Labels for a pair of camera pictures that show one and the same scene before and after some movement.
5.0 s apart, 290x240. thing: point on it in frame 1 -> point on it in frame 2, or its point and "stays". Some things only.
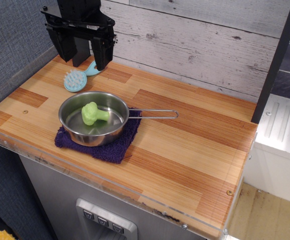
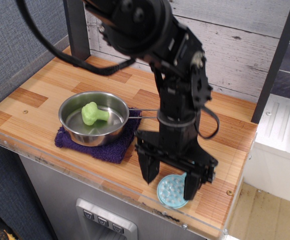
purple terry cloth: (117, 151) stays
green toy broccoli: (90, 113) stays
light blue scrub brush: (75, 81) -> (171, 190)
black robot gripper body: (81, 17) -> (180, 147)
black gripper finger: (65, 44) -> (150, 167)
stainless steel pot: (99, 118) stays
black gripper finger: (103, 50) -> (192, 183)
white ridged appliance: (277, 163) stays
